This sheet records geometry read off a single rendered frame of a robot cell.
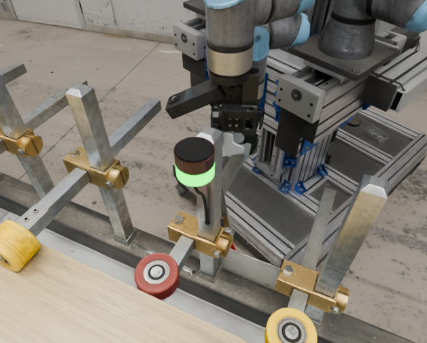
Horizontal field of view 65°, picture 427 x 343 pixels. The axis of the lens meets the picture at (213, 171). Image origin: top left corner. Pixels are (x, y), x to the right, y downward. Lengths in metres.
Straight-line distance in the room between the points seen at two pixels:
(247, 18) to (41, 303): 0.57
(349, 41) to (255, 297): 0.69
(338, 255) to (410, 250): 1.39
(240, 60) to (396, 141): 1.77
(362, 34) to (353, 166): 1.06
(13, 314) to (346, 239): 0.56
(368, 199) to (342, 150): 1.55
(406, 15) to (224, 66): 0.49
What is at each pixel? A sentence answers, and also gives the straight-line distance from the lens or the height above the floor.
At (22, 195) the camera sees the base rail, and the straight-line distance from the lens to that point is 1.16.
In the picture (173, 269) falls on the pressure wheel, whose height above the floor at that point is 0.91.
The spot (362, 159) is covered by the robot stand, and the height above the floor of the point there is 0.21.
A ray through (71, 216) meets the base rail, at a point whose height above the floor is 0.70.
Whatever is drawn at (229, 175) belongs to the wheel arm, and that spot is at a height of 0.86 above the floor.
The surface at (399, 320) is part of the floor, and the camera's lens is 1.76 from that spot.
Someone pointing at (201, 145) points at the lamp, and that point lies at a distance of 0.50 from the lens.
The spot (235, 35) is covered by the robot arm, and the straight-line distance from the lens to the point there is 0.53.
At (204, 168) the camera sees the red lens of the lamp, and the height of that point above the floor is 1.13.
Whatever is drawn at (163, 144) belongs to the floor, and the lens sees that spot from 2.29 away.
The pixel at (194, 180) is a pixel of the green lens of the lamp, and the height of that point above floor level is 1.11.
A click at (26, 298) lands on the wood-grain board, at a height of 0.90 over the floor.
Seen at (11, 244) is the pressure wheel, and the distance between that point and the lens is 0.68.
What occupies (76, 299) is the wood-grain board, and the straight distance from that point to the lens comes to 0.66.
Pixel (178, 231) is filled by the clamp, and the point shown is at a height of 0.87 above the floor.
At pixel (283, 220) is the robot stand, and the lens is 1.60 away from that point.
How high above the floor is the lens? 1.46
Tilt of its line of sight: 45 degrees down
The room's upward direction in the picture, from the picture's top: straight up
